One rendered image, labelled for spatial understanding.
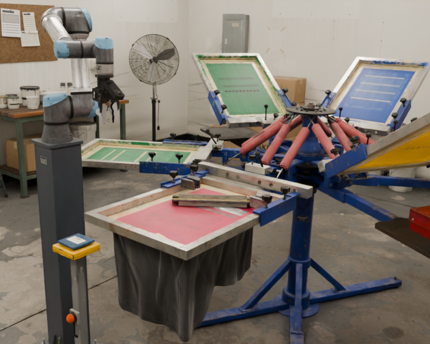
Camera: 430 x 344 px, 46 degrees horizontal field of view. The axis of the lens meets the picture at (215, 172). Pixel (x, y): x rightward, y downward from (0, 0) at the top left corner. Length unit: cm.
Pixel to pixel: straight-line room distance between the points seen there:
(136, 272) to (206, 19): 585
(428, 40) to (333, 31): 114
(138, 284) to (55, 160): 75
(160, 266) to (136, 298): 26
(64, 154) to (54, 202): 24
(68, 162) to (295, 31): 474
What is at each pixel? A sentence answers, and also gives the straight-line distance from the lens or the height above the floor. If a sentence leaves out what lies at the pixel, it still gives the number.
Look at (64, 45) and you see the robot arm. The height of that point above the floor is 168.
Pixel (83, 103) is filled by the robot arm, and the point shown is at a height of 139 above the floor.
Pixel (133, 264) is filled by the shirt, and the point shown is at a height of 78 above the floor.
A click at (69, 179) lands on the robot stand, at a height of 101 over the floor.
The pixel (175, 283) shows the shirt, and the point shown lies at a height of 77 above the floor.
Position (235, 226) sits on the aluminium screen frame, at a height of 99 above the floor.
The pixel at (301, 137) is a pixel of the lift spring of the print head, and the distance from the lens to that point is 289.
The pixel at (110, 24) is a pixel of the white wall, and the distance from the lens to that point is 688.
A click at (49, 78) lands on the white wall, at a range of 634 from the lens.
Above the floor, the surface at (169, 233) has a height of 95.
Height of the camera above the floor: 178
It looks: 16 degrees down
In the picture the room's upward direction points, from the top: 2 degrees clockwise
